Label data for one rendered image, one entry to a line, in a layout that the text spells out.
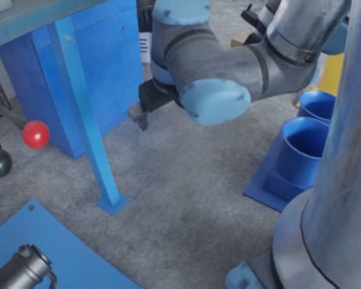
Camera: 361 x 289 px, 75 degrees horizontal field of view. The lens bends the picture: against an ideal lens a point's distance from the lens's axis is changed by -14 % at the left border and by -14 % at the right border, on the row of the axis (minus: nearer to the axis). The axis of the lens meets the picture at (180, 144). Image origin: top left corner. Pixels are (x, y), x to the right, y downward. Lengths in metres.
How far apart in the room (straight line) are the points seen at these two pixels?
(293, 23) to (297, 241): 0.27
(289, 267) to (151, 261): 1.10
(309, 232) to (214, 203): 1.24
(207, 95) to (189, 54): 0.07
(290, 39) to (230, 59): 0.09
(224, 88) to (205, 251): 1.02
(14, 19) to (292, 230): 0.59
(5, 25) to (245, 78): 0.47
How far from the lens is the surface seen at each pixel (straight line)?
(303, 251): 0.20
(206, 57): 0.37
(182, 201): 1.42
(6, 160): 0.34
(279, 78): 0.42
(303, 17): 0.36
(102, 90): 1.70
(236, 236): 1.34
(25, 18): 0.63
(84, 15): 1.50
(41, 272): 0.82
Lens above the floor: 1.18
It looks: 44 degrees down
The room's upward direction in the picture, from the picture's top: 2 degrees counter-clockwise
